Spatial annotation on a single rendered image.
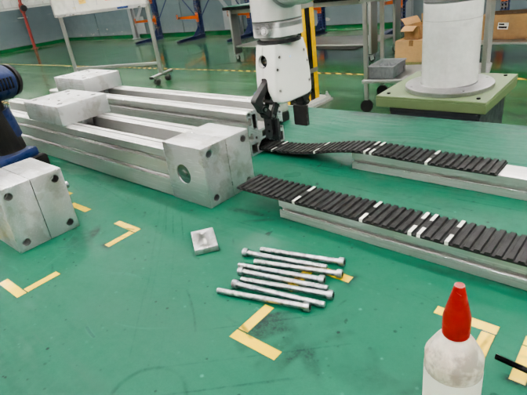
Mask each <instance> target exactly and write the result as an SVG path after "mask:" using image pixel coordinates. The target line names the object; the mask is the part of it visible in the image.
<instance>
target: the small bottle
mask: <svg viewBox="0 0 527 395"><path fill-rule="evenodd" d="M471 320H472V317H471V310H470V307H469V302H468V298H467V292H466V288H465V284H464V283H462V282H456V283H455V284H454V286H453V288H452V291H451V294H450V296H449V299H448V302H447V303H446V306H445V309H444V311H443V314H442V329H440V330H439V331H437V332H436V333H435V334H434V335H433V336H432V337H431V338H430V339H429V340H428V341H427V343H426V345H425V347H424V359H423V392H422V395H481V393H482V381H483V375H484V365H485V355H484V353H483V351H482V349H481V347H480V346H479V345H478V343H477V342H476V340H475V339H474V337H473V336H472V335H471Z"/></svg>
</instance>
